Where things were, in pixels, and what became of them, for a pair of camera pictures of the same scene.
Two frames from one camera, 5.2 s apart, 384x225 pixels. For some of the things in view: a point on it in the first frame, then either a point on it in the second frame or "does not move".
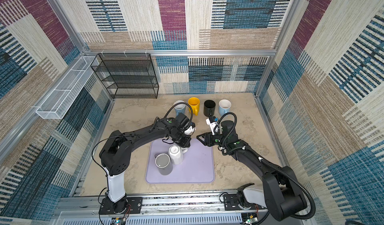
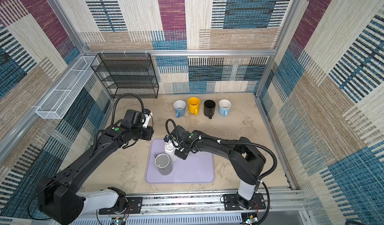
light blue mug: x=224 y=106 does not move
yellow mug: x=194 y=102 does not move
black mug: x=209 y=108 does not move
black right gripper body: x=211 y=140 -> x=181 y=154
